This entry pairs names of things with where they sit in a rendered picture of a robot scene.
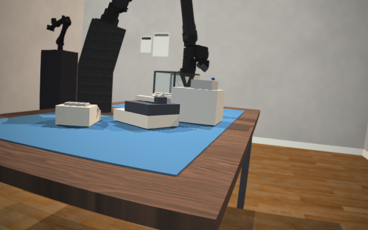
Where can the blue flat mat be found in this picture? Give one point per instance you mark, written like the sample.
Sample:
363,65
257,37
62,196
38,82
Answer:
167,150

